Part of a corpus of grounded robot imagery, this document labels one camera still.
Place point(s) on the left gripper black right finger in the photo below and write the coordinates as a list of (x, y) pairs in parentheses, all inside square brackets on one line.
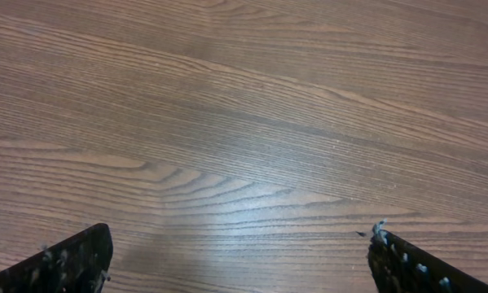
[(398, 266)]

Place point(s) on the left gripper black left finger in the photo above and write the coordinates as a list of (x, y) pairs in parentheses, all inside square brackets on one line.
[(78, 264)]

